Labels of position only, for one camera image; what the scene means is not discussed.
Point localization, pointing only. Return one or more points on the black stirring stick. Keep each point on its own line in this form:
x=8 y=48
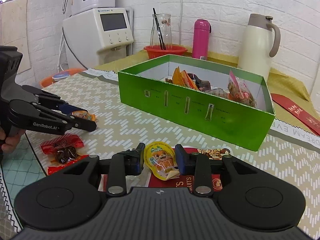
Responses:
x=157 y=22

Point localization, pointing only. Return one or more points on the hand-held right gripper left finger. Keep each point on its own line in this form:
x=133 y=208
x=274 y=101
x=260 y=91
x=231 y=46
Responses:
x=140 y=160

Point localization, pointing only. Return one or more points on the beige patterned table mat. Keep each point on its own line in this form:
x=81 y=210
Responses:
x=112 y=130

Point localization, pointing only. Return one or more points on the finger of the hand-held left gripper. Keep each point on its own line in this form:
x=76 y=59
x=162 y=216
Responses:
x=50 y=97
x=45 y=123

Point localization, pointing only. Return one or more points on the crinkled clear snack packet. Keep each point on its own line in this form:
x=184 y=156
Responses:
x=218 y=92

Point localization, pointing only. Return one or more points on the red dried date packet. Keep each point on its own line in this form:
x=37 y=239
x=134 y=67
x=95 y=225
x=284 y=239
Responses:
x=62 y=145

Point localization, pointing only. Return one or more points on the yellow jelly cup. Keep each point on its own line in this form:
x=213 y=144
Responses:
x=160 y=162

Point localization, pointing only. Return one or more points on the glass carafe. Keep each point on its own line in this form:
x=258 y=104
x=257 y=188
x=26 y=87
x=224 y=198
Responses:
x=166 y=32

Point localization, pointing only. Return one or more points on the red envelope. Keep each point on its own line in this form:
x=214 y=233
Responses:
x=305 y=120
x=282 y=98

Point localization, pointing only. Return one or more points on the flat red snack packet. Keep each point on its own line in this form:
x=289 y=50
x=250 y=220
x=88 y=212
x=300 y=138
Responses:
x=53 y=170

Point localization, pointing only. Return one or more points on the orange jelly cup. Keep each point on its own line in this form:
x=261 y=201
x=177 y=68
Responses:
x=85 y=116

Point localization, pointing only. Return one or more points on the red nut packet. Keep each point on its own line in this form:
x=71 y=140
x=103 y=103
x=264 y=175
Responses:
x=185 y=183

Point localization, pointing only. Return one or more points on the white water dispenser with screen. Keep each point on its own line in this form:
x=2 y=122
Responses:
x=85 y=40

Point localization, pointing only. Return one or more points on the pink thermos bottle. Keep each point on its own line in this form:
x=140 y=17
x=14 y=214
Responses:
x=201 y=40

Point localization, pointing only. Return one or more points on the beige wooden board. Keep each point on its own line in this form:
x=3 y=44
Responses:
x=13 y=30

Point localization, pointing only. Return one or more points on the dark brown meat snack packet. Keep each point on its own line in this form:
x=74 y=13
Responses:
x=202 y=83

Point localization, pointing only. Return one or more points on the orange snack packet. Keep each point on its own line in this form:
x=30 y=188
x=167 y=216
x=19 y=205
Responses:
x=178 y=76
x=190 y=80

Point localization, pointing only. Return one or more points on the green cardboard box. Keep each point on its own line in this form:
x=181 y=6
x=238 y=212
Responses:
x=175 y=110

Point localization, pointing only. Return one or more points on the clear brown-filled snack packet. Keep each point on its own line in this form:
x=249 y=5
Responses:
x=246 y=97

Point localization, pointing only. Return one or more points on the person's left hand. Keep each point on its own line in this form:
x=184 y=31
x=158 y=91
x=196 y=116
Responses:
x=11 y=143

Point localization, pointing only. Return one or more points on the cream thermal jug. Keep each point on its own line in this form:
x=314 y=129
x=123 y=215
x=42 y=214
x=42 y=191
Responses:
x=255 y=50

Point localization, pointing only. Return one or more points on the pink clear snack packet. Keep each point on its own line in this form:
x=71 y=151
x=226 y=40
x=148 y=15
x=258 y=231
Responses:
x=233 y=78

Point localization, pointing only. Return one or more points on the teal grid cloth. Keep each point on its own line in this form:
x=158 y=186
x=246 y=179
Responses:
x=17 y=167

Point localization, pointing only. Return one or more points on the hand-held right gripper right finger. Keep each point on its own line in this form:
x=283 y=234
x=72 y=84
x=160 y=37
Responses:
x=180 y=162

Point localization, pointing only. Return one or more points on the red plastic basket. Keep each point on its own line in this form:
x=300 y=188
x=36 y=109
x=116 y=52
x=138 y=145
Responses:
x=155 y=52

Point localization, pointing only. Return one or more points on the orange plastic basin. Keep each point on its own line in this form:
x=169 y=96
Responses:
x=46 y=81

